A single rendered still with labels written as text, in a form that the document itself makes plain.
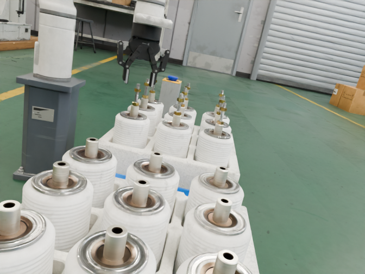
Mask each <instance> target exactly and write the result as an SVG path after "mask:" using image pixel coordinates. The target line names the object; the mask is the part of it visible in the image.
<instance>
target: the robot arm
mask: <svg viewBox="0 0 365 274"><path fill-rule="evenodd" d="M165 2H166V0H137V2H136V7H135V11H134V18H133V26H132V30H131V38H130V40H129V41H128V42H127V41H121V40H118V41H117V63H118V64H119V65H121V66H123V75H122V79H123V80H124V82H125V83H128V78H129V71H130V70H129V67H130V65H131V64H132V63H133V62H134V61H135V59H139V60H142V59H143V60H145V61H149V63H150V65H151V68H152V72H151V74H150V80H149V86H150V87H153V85H155V83H156V78H157V74H158V73H159V72H164V71H165V69H166V65H167V62H168V58H169V54H170V50H168V49H163V48H160V38H161V31H162V27H163V28H167V29H172V24H173V22H172V21H171V20H168V19H164V8H165V7H164V6H165ZM39 5H40V14H39V34H38V41H36V42H35V48H34V70H33V77H36V78H39V79H43V80H47V81H51V82H70V81H71V75H72V61H73V48H74V36H75V23H76V16H77V10H76V8H75V6H74V4H73V0H39ZM127 46H129V48H130V50H131V53H130V55H129V56H128V58H127V60H126V61H125V62H123V50H125V49H126V47H127ZM159 52H160V55H161V56H162V57H161V61H160V65H159V67H157V65H156V60H155V56H156V55H157V54H158V53H159Z"/></svg>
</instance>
